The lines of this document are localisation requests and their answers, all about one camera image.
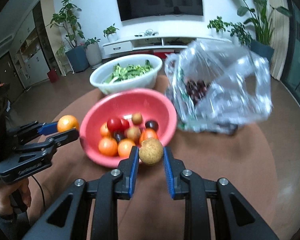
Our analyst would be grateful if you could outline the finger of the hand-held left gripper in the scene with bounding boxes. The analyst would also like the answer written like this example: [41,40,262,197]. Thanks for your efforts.
[6,121,59,145]
[0,129,80,170]

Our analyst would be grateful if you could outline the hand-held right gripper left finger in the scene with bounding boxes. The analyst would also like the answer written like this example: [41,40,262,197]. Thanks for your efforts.
[22,145,140,240]

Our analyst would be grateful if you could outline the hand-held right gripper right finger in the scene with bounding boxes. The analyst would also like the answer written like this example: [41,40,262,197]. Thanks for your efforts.
[162,146,279,240]

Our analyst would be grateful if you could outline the orange mandarin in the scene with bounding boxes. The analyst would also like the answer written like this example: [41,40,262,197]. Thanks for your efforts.
[98,137,119,156]
[100,122,112,137]
[117,139,136,158]
[139,128,158,144]
[57,115,80,132]

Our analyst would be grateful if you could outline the large red tomato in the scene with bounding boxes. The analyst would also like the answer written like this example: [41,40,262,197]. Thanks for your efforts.
[107,118,123,132]

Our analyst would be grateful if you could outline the red plastic basin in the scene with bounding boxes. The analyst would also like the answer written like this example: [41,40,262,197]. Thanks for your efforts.
[79,88,177,168]

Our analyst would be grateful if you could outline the person's left forearm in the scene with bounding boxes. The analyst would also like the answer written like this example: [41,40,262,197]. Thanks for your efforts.
[0,205,30,240]

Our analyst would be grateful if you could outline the person's left hand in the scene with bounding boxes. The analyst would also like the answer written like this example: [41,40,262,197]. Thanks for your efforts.
[0,179,32,215]

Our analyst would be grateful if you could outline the red waste bin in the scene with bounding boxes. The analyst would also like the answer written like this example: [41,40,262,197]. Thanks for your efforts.
[47,70,59,83]

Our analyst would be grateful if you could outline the dark brown door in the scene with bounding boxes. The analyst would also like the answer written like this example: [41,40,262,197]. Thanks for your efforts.
[0,51,25,103]

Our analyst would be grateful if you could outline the white plastic basin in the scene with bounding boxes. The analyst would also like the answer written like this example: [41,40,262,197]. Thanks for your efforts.
[89,54,162,95]

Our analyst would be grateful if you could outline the white storage cabinet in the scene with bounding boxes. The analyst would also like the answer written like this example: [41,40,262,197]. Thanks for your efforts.
[9,12,52,90]

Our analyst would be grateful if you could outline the tall leafy plant blue pot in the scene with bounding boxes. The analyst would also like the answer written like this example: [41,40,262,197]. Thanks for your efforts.
[46,0,90,73]

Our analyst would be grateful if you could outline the pile of dark cherries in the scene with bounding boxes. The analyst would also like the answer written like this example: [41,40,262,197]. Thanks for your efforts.
[184,79,212,104]

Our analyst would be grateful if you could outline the plant in grey pot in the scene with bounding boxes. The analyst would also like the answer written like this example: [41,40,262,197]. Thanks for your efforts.
[84,37,103,68]

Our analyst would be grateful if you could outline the chopped green vegetables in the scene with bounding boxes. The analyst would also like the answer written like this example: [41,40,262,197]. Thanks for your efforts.
[104,60,154,83]

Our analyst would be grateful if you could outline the white television cabinet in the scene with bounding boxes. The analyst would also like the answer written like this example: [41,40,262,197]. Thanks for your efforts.
[102,36,233,57]

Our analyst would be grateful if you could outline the clear plastic bag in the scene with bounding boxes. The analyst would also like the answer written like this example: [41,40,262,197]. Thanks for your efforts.
[164,40,273,132]

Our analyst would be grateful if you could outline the small plant white pot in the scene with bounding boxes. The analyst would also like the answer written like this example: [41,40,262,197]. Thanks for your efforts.
[103,24,120,43]

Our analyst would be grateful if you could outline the red box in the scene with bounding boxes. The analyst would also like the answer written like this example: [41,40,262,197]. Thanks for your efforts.
[152,50,175,60]

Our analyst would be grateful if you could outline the broad-leaf potted plant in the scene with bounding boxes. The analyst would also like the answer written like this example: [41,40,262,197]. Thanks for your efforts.
[219,0,293,67]

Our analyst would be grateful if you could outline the small bushy potted plant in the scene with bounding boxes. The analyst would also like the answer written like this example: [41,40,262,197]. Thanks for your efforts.
[207,16,230,39]

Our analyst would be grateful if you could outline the dark-leaf potted plant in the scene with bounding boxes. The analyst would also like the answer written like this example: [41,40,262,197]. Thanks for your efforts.
[230,22,253,45]

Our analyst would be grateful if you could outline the beige curtain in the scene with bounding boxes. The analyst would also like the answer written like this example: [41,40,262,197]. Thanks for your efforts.
[265,0,290,80]

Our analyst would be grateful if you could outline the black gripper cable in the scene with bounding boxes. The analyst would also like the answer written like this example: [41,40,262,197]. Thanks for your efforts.
[30,175,44,215]

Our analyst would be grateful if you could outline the plant on white wire stand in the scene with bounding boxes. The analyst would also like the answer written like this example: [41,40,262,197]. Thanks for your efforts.
[55,41,74,77]

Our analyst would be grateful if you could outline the bundle of cables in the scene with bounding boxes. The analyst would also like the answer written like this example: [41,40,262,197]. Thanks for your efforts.
[135,29,158,37]

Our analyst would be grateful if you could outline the black wall television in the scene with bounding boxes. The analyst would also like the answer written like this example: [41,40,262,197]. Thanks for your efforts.
[114,0,204,22]

